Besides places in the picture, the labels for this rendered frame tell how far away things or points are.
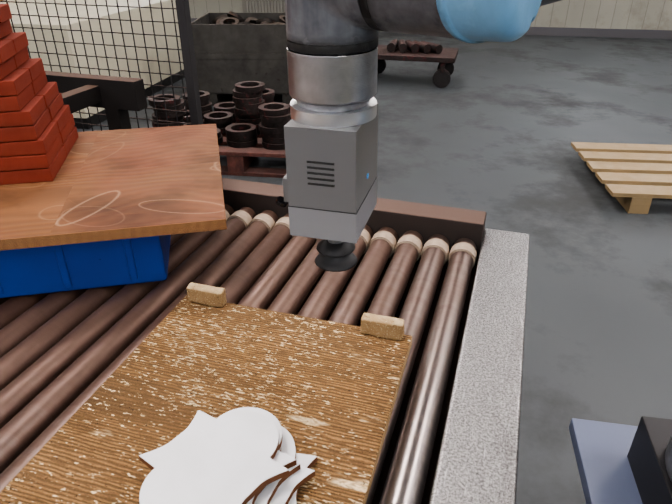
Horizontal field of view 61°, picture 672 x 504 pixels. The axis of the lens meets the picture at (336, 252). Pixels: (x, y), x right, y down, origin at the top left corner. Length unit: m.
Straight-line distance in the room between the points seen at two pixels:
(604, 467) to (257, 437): 0.41
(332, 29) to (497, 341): 0.53
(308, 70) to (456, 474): 0.44
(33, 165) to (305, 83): 0.72
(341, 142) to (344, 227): 0.08
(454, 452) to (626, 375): 1.74
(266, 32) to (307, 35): 4.88
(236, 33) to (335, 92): 4.92
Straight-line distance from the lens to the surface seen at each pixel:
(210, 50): 5.45
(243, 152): 3.80
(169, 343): 0.81
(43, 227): 0.94
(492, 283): 0.97
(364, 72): 0.47
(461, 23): 0.41
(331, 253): 0.55
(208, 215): 0.90
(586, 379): 2.31
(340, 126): 0.48
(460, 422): 0.72
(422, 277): 0.96
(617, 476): 0.78
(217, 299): 0.85
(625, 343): 2.55
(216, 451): 0.60
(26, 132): 1.10
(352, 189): 0.49
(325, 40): 0.46
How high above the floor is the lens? 1.42
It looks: 30 degrees down
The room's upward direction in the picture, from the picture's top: straight up
